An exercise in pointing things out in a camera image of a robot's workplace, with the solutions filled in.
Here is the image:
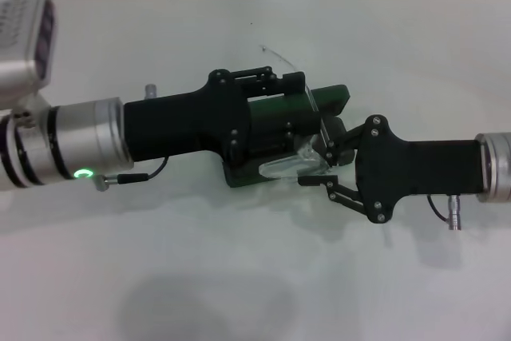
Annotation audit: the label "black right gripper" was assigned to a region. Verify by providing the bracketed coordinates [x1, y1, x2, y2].
[297, 114, 487, 225]

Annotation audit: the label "clear plastic glasses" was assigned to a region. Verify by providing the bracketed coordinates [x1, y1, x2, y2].
[258, 44, 341, 185]

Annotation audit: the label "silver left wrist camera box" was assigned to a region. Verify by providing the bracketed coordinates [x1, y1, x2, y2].
[0, 0, 57, 97]

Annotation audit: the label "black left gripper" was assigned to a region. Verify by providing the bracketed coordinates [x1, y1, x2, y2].
[122, 65, 323, 169]

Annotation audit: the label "green glasses case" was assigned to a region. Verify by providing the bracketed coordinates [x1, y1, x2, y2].
[221, 84, 351, 189]

